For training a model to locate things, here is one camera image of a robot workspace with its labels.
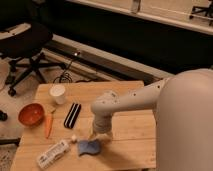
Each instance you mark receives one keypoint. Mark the black chair base far right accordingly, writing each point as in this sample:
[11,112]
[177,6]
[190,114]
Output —
[203,12]

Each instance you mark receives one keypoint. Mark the white bottle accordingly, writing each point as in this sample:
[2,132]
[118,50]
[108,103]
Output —
[54,152]

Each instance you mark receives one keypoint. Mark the black object left edge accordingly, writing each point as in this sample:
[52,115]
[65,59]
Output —
[3,116]

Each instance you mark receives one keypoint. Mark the white paper cup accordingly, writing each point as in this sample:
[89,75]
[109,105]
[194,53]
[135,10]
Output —
[57,92]

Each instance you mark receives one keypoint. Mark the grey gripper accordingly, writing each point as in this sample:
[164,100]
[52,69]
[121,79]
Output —
[102,125]

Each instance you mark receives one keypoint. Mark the black office chair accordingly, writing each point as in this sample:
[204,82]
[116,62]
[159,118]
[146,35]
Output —
[22,38]

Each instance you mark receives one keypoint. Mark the orange carrot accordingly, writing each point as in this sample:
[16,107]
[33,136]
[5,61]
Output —
[48,123]

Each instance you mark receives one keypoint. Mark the orange bowl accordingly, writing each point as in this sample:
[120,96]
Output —
[31,114]

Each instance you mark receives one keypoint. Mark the black and white striped block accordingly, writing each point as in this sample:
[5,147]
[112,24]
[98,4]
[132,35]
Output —
[72,115]

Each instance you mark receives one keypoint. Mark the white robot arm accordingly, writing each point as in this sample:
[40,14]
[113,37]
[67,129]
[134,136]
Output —
[183,106]

